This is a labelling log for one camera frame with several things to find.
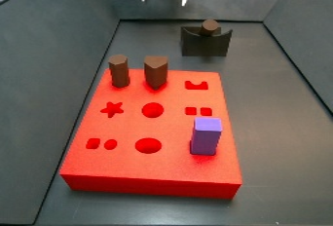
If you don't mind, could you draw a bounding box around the black curved fixture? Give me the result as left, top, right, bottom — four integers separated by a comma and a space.
181, 26, 233, 57

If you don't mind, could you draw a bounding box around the brown heart-shaped peg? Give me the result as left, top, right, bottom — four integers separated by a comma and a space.
145, 56, 168, 90

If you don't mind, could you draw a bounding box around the red foam shape board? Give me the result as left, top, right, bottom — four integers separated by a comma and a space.
61, 69, 243, 200

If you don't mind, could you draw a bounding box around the brown oval cylinder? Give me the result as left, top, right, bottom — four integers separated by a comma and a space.
200, 19, 220, 36

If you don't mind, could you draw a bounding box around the purple rectangular block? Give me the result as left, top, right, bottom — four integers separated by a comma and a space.
190, 117, 223, 156

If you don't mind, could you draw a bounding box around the brown hexagonal peg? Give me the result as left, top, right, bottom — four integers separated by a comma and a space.
109, 55, 130, 88

